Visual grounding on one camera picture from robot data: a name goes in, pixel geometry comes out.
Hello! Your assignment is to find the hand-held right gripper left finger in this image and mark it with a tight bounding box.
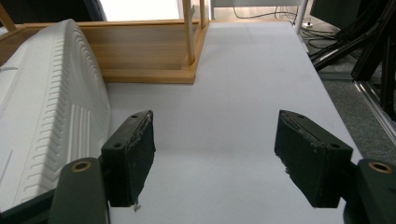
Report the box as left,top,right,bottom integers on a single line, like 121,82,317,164
100,109,157,209

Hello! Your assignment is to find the white metal table leg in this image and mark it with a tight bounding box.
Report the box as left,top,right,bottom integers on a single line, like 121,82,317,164
293,0,310,35

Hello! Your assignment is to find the black floor cable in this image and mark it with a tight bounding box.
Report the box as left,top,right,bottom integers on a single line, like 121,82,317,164
233,5,301,23

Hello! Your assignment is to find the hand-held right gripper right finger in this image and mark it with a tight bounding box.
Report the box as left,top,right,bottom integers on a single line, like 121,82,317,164
274,109,355,209

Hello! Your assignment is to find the wooden shoe rack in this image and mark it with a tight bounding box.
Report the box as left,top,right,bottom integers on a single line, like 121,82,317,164
0,0,210,85

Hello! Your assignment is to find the dark curtain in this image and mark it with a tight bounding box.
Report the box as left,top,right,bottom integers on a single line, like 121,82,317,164
0,0,107,26

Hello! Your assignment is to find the black metal stand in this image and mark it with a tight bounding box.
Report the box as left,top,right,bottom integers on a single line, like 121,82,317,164
309,0,396,122

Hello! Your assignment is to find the aluminium floor rail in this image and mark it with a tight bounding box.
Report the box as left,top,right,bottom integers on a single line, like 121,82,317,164
352,79,396,147

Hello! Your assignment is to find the black box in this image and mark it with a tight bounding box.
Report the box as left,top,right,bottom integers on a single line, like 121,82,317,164
309,0,391,31

